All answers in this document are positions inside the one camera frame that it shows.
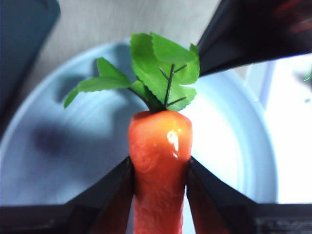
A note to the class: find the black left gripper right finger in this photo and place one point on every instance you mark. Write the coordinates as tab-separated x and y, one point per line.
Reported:
219	207

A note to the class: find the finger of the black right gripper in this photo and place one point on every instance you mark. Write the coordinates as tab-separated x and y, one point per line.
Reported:
243	31

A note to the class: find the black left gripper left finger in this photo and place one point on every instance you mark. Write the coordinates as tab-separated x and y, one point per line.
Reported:
97	207

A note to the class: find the blue round plate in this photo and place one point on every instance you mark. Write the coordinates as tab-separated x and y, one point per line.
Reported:
219	122

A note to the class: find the orange carrot with green leaves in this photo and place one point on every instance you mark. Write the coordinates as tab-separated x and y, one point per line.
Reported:
158	146

